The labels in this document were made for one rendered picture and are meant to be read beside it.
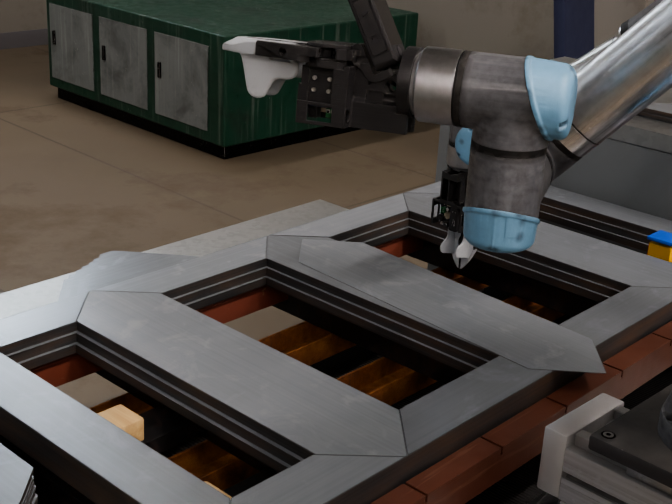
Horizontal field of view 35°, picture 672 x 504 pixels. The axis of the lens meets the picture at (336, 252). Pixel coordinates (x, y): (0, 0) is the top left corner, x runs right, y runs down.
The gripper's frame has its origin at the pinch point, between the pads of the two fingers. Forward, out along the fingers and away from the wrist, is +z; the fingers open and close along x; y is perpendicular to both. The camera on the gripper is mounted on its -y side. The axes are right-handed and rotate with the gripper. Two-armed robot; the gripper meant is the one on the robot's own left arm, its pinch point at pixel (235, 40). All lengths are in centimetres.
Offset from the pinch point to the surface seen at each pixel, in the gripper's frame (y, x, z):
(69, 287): 59, 81, 68
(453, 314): 49, 78, -12
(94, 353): 57, 45, 41
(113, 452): 58, 15, 20
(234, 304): 56, 81, 32
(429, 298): 48, 83, -6
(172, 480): 58, 12, 10
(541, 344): 50, 73, -29
